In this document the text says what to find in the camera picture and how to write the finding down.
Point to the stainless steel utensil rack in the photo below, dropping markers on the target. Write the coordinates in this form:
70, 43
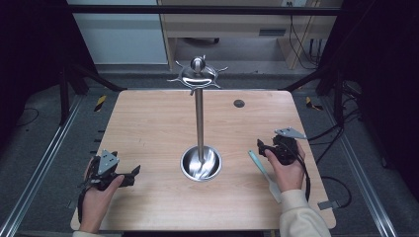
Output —
199, 131

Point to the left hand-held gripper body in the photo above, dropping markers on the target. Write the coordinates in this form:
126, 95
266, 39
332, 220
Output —
106, 164

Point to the white board panel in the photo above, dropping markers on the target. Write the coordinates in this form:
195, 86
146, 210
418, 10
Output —
118, 36

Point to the dark round table grommet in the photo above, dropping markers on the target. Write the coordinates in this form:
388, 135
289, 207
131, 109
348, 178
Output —
238, 103

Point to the aluminium floor rail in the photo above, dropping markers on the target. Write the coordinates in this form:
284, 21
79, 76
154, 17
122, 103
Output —
360, 168
39, 164

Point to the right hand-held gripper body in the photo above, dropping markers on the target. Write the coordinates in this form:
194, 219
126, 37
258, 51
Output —
285, 148

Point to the grey tape strip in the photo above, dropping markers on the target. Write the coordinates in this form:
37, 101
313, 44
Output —
328, 205

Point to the black horizontal frame bar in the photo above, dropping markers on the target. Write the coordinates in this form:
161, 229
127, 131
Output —
204, 10

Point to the black frame strut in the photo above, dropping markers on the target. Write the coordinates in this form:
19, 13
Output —
95, 77
316, 77

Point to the person's left hand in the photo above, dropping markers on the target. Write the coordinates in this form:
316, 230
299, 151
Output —
97, 200

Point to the person's right hand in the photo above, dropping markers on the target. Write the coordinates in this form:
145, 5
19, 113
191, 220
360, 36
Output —
288, 176

